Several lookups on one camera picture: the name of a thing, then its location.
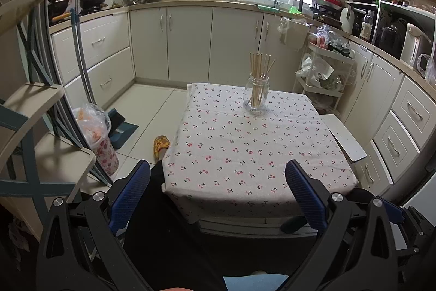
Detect light blue cloth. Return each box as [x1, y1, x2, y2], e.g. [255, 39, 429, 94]
[223, 272, 290, 291]

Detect clear glass jar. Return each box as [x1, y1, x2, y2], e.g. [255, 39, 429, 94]
[243, 72, 270, 115]

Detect yellow slipper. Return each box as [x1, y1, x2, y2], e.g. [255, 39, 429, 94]
[153, 136, 171, 162]

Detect oil bottle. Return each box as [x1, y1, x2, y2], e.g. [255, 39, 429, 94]
[360, 10, 373, 41]

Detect white stool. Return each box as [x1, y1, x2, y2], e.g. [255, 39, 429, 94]
[322, 114, 368, 163]

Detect clear plastic bag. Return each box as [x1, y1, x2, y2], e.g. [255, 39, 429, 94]
[308, 25, 351, 51]

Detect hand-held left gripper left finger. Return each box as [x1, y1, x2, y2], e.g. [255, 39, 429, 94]
[36, 160, 154, 291]

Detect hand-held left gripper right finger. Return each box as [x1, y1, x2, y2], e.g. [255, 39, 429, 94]
[279, 160, 399, 291]

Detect white jug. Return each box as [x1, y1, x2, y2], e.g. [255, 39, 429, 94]
[340, 4, 355, 33]

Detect white trolley cart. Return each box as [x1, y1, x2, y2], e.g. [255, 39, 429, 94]
[295, 39, 356, 118]

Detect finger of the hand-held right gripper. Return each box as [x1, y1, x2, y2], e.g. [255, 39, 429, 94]
[384, 200, 431, 240]

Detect beige folding shelf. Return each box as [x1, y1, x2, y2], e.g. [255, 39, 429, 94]
[0, 0, 98, 234]

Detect lower kitchen cabinets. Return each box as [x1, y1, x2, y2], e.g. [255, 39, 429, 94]
[50, 3, 436, 196]

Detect white counter shelf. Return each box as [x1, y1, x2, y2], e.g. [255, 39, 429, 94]
[346, 0, 436, 60]

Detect floral trash bin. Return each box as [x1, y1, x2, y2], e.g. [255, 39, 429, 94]
[72, 106, 120, 176]

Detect dark blue dustpan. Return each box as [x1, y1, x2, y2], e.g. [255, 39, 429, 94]
[107, 109, 140, 149]

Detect black rice cooker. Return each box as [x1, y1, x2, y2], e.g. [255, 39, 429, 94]
[377, 22, 407, 58]

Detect cherry print tablecloth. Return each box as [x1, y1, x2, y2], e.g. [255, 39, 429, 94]
[161, 83, 359, 223]

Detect white electric thermo pot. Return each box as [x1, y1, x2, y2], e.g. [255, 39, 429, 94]
[400, 23, 431, 69]

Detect person's black trouser leg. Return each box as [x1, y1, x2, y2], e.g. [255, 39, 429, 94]
[126, 162, 232, 291]

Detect white plastic bag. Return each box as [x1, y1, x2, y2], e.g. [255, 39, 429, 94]
[296, 54, 334, 87]

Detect hanging plastic bag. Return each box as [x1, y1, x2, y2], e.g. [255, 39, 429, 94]
[277, 17, 302, 47]

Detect dish rack with pans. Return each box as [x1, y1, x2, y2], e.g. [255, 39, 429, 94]
[307, 0, 345, 27]

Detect group of wooden chopsticks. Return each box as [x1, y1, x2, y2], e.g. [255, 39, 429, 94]
[249, 52, 276, 108]

